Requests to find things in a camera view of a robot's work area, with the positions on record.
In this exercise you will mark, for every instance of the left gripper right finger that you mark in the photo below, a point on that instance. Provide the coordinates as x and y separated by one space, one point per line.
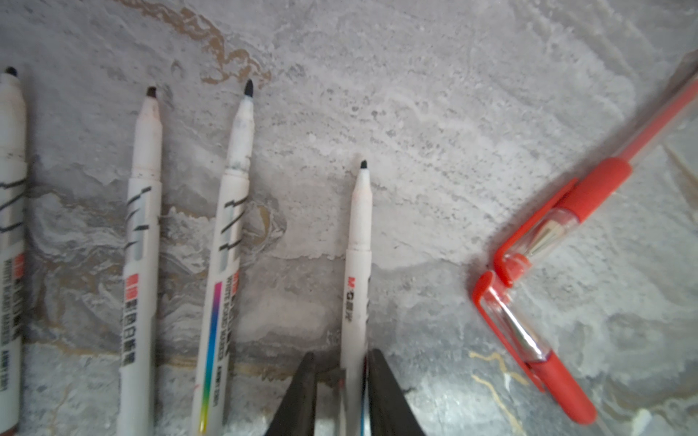
390 413

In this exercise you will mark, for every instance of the red gel pen top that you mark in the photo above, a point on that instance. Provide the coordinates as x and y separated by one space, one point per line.
573 204

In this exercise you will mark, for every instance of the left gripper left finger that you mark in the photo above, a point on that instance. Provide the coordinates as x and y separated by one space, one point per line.
296 415

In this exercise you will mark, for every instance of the red gel pen short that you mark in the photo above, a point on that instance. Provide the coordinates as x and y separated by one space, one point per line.
495 303

